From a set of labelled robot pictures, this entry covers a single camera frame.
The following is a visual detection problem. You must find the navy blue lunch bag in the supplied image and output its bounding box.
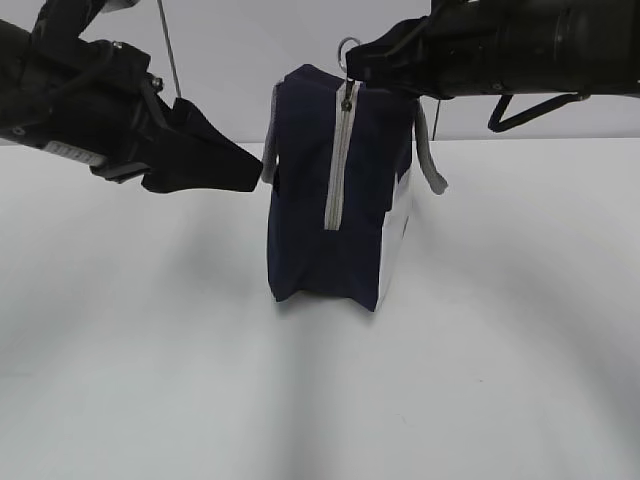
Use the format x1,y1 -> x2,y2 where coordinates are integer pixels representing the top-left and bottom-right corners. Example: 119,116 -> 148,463
262,64 -> 448,311

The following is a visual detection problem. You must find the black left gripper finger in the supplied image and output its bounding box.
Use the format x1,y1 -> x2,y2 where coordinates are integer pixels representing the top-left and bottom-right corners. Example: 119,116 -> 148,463
142,98 -> 263,193

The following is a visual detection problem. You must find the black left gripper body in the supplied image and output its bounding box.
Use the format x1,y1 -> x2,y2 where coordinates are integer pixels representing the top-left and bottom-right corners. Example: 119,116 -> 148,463
39,40 -> 169,183

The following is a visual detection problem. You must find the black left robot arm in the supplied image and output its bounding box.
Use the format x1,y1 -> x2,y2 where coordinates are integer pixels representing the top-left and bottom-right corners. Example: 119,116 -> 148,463
1,1 -> 262,194

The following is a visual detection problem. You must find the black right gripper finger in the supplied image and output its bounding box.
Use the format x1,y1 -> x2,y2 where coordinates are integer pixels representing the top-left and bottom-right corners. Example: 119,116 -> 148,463
345,17 -> 430,98

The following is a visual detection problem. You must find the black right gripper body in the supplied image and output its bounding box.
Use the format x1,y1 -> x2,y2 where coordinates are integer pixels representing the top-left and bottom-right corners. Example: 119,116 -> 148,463
414,1 -> 505,100

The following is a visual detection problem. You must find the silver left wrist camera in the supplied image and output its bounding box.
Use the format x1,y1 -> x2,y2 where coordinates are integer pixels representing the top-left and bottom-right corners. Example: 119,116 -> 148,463
102,0 -> 139,12

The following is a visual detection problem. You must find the black cable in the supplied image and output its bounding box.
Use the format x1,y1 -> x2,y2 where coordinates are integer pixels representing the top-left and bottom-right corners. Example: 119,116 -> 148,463
487,92 -> 591,134

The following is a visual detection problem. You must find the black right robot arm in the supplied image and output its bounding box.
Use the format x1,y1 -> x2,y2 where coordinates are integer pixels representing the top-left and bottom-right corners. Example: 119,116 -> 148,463
346,1 -> 639,99

